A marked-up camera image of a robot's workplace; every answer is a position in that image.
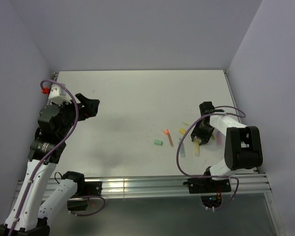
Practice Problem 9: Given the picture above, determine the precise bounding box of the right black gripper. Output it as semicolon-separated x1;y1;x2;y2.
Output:
190;118;215;146

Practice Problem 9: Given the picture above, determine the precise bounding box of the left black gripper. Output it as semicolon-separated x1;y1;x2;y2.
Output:
53;93;99;138

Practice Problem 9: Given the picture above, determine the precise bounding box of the yellow highlighter pen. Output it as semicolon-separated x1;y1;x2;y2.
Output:
193;140;200;157

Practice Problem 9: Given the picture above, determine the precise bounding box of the yellow pen cap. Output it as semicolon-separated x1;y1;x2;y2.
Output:
178;128;186;135

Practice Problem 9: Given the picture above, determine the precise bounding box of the green highlighter pen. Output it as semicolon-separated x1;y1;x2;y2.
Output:
179;138;185;158

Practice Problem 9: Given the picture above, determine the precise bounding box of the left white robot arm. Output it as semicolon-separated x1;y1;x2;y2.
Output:
0;93;100;236

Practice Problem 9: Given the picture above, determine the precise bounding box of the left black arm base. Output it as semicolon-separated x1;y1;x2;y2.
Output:
67;181;103;212

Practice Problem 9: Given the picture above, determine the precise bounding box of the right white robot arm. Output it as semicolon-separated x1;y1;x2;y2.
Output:
190;101;263;192

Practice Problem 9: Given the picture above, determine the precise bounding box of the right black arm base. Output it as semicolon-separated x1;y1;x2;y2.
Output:
183;178;232;208

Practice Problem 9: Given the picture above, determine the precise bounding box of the pink highlighter pen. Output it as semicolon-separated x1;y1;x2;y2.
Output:
216;131;222;146

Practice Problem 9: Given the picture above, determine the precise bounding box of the orange thin pen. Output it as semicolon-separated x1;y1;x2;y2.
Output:
161;129;174;147

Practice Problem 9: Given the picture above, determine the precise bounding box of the green pen cap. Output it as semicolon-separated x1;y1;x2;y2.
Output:
153;139;163;146

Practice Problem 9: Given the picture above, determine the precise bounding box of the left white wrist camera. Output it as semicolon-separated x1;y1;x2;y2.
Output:
48;84;70;105

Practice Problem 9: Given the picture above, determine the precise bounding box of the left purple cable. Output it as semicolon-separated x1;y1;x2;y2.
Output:
6;80;106;236

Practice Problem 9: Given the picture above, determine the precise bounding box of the purple cable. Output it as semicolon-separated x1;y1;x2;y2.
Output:
177;105;246;211
6;80;106;236

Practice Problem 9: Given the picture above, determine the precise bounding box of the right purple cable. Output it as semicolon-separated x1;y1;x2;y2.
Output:
177;105;246;211

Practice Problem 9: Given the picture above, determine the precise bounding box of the aluminium front rail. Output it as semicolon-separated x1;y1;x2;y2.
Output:
13;173;272;200

